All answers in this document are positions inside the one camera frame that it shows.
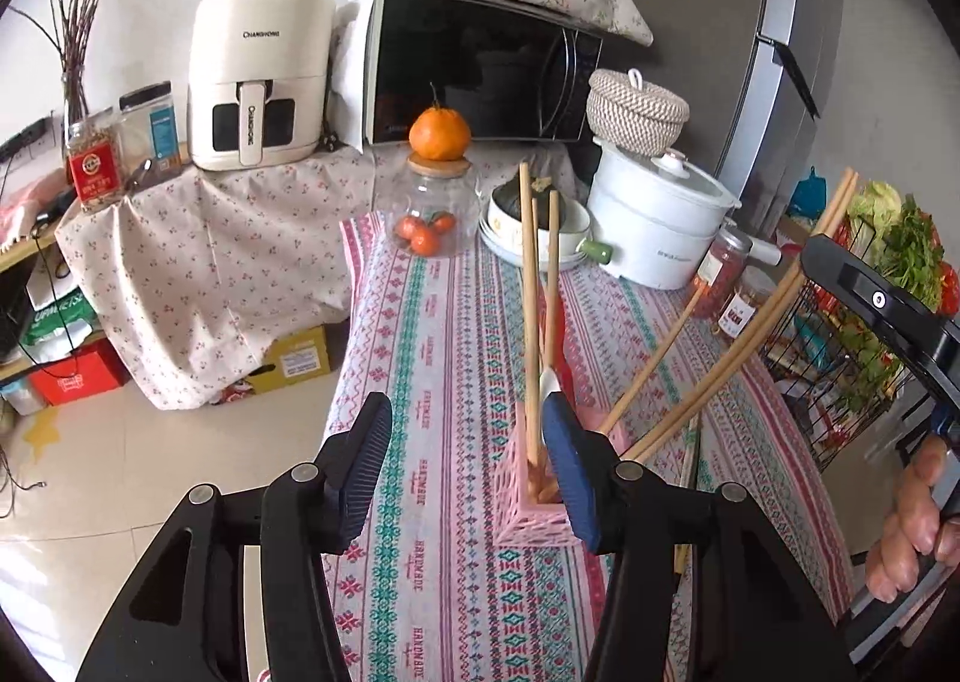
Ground leafy green herbs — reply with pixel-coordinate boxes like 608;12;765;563
877;198;947;312

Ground dry twig bunch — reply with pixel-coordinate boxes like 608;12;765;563
7;0;147;124

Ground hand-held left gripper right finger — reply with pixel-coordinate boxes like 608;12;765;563
541;389;856;682

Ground wooden chopstick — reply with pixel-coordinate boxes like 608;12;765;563
630;172;860;464
541;189;562;372
619;167;854;459
600;273;710;432

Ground white electric cooking pot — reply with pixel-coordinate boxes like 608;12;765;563
589;138;781;292

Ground woven rope basket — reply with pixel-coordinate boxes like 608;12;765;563
586;68;691;158

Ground blue label jar black lid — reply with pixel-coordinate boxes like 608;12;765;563
118;80;181;166

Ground wooden shelf unit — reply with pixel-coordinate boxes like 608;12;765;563
0;224;106;383

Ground small-flower cabinet cover cloth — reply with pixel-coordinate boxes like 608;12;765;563
56;142;593;413

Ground green and white package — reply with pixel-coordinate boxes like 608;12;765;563
22;288;98;345

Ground black power strip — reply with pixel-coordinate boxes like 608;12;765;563
0;119;57;162

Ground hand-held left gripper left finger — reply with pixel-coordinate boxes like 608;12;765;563
75;393;393;682

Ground green lettuce head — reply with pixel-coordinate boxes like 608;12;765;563
847;181;905;241

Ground person's right hand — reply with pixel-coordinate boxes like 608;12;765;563
864;438;960;600

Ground jar of red preserves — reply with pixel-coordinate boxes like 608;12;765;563
690;224;753;319

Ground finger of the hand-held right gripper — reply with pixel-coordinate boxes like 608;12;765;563
801;234;950;362

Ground black microwave oven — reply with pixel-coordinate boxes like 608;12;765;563
352;0;605;147

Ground red label glass jar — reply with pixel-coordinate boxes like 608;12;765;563
66;118;125;212

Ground black cable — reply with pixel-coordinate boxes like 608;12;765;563
0;427;47;519

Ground blue bag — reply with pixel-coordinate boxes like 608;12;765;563
787;166;826;218

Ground black wire basket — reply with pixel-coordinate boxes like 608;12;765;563
757;232;960;473

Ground small red label jar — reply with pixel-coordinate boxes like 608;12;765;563
712;266;777;342

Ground metal scoop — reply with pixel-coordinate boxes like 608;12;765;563
124;157;185;197

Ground red cardboard box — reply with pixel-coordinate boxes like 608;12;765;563
28;341;128;407

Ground white bowl with green handle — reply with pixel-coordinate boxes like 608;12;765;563
487;191;610;262

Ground striped patterned tablecloth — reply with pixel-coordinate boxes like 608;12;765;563
322;209;856;682

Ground white plate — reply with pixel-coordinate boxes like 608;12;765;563
480;217;601;269

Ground pink lattice utensil holder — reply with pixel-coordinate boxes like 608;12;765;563
491;403;631;549

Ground yellow cardboard box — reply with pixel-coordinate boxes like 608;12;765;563
244;326;332;394

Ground cream air fryer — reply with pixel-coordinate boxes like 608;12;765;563
186;0;336;171

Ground dark green squash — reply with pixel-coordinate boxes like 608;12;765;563
501;176;571;222

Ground grey refrigerator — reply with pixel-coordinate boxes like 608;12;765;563
581;0;845;233

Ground large orange mandarin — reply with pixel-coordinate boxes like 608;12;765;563
409;104;472;162

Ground glass jar with wooden lid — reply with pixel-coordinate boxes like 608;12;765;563
375;153;481;259

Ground pink cloth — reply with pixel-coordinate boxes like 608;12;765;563
0;168;76;233

